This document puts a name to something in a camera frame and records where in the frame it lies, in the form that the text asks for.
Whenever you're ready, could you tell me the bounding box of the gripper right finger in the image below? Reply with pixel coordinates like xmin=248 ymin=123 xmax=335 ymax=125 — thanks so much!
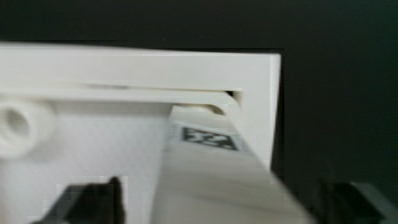
xmin=312 ymin=182 xmax=398 ymax=224

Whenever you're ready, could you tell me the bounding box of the white desk top tray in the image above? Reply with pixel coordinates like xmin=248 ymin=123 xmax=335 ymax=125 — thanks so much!
xmin=0 ymin=42 xmax=280 ymax=224

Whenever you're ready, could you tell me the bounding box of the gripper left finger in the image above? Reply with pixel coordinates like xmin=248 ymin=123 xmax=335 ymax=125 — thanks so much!
xmin=33 ymin=177 xmax=126 ymax=224

